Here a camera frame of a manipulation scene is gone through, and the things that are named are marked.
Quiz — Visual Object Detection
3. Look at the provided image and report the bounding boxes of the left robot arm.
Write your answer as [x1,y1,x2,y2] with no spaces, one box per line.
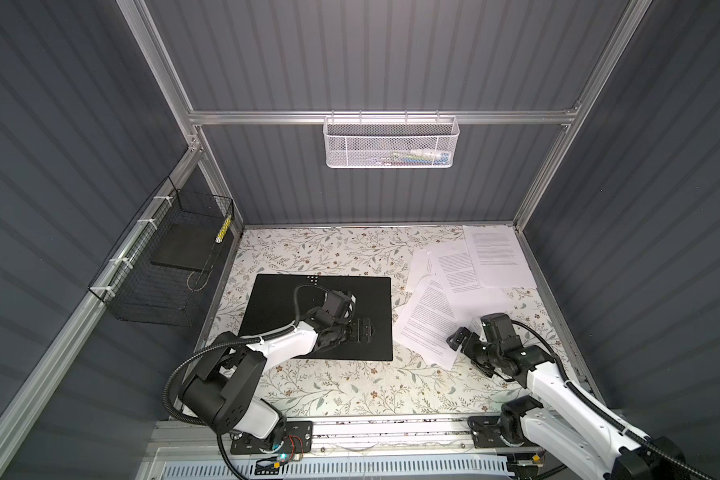
[162,285,359,450]

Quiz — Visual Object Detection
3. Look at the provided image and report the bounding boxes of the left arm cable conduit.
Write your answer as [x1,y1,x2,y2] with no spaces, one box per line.
[161,283,331,480]

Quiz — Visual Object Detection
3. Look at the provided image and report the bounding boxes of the floral table mat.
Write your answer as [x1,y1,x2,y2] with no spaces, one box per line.
[206,225,524,417]

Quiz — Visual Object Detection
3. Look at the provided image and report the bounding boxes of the yellow marker pen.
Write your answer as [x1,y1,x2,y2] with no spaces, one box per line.
[215,216,232,244]

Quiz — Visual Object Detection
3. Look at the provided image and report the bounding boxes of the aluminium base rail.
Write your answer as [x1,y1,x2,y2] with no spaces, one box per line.
[149,413,637,466]

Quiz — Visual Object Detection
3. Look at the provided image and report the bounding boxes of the pens in white basket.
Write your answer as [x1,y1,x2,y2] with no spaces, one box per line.
[365,148,452,167]

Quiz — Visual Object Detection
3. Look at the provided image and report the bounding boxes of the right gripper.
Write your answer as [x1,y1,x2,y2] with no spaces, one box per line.
[446,325,500,374]

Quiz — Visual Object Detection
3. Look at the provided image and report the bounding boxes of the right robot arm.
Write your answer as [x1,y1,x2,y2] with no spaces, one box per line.
[447,313,707,479]

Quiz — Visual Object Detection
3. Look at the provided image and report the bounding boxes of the printed paper sheet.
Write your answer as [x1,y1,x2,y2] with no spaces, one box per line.
[404,249,434,293]
[463,225,536,288]
[393,276,480,371]
[426,239,512,324]

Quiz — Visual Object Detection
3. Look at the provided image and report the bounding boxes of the black clip folder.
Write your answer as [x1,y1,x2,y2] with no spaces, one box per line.
[239,274,393,362]

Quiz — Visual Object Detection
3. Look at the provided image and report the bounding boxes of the black wire basket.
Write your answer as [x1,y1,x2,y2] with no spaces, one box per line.
[89,179,235,327]

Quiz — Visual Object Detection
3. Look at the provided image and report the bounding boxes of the white wire mesh basket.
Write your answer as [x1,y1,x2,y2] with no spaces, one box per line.
[322,113,460,169]

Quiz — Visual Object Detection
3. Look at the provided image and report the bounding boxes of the black pad in basket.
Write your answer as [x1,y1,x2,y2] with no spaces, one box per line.
[150,224,218,272]

